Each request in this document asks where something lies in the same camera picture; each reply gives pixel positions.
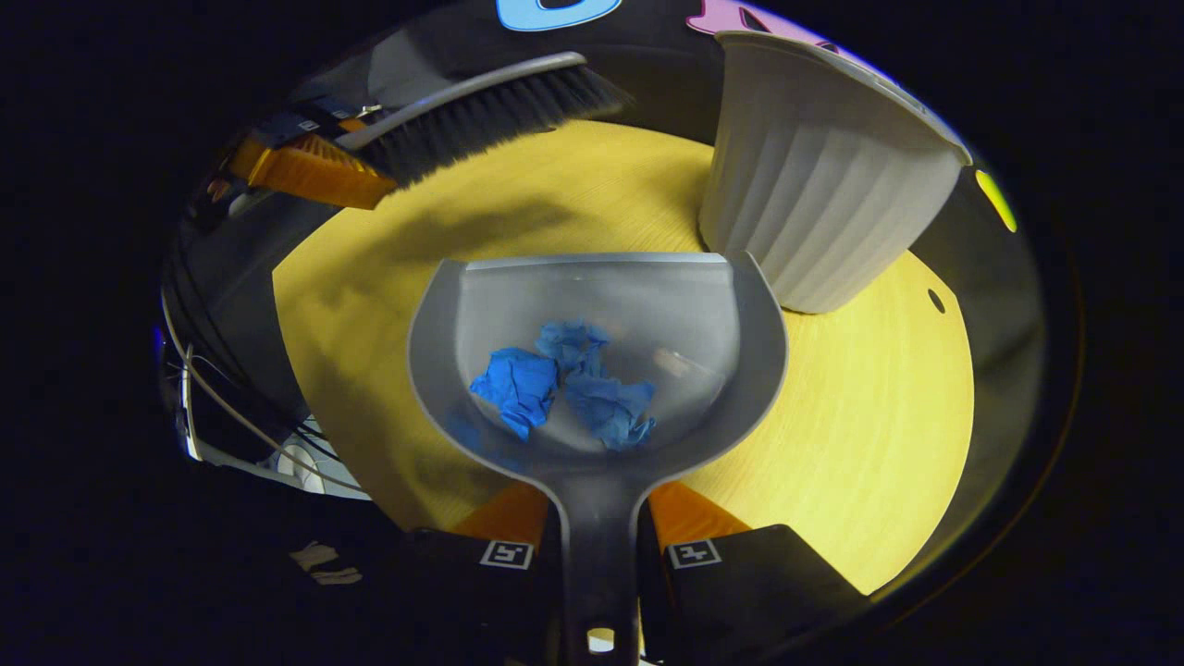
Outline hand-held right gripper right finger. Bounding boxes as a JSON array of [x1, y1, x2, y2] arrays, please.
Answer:
[[638, 479, 872, 663]]

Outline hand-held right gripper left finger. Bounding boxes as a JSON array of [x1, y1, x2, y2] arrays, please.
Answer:
[[398, 481, 565, 666]]

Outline small grey broom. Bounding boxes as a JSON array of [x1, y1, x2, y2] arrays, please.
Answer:
[[335, 51, 635, 189]]

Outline blue paper trash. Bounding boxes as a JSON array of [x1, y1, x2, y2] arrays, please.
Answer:
[[469, 347, 561, 442], [564, 370, 660, 452], [535, 319, 611, 380]]

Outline grey plastic dustpan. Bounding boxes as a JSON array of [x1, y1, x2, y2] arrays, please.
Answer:
[[407, 252, 789, 666]]

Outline grey ribbed garbage bin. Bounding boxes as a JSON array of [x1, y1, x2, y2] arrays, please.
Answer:
[[698, 31, 972, 315]]

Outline black backdrop cloth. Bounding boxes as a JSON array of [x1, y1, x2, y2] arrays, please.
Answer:
[[162, 0, 1051, 602]]

